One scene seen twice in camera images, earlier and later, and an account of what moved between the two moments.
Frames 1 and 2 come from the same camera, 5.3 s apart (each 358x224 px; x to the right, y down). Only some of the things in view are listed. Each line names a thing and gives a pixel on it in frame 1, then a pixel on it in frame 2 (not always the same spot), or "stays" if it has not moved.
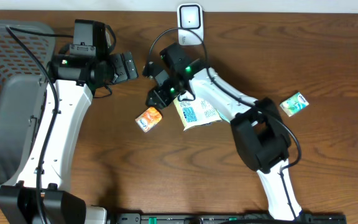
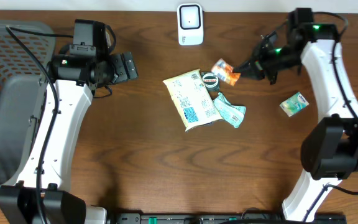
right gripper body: x=164 y=93 to x=273 y=56
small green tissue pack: x=294 y=104 stays
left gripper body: x=117 y=68 stays
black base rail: x=201 y=218 stays
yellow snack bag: x=196 y=112 stays
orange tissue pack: x=148 y=119 to x=225 y=72
